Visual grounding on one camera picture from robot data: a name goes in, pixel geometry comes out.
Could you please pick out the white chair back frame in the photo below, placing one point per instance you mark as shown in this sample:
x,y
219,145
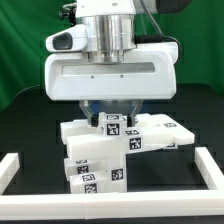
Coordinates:
x,y
152,132

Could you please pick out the white U-shaped obstacle fence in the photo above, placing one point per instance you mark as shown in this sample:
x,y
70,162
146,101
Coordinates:
x,y
123,205

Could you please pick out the black camera stand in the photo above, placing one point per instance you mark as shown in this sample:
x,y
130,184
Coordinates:
x,y
68,11

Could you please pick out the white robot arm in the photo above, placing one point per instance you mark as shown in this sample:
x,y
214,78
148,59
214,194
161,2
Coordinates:
x,y
99,58

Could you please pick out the white tagged cube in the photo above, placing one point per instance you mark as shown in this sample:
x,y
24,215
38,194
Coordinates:
x,y
112,125
172,146

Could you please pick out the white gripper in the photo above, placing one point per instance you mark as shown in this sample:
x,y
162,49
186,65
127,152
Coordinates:
x,y
147,72

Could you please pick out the green backdrop curtain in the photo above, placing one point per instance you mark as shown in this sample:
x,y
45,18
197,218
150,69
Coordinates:
x,y
25,24

